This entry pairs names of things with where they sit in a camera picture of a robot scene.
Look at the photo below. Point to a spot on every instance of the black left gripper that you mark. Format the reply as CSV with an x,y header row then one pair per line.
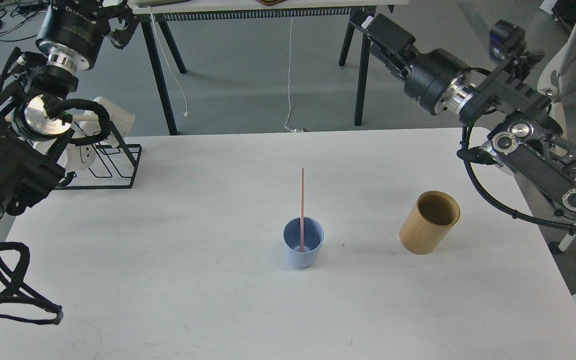
x,y
77,28

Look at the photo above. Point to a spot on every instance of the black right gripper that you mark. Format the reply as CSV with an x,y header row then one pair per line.
x,y
437,81

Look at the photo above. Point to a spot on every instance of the pink chopstick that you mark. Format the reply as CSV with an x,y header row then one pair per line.
x,y
302,210

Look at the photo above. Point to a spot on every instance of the blue plastic cup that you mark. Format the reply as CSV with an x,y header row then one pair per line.
x,y
314,241

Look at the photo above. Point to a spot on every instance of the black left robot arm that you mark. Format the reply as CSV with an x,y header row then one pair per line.
x,y
38,121

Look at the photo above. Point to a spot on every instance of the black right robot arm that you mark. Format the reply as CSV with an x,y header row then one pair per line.
x,y
505,122

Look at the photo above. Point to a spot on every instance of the background white table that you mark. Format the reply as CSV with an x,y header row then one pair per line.
x,y
235,65

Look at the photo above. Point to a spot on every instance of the bamboo cylinder holder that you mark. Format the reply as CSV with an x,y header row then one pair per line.
x,y
434,214

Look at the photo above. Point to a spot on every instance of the black wire dish rack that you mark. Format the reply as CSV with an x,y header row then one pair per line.
x,y
100,167

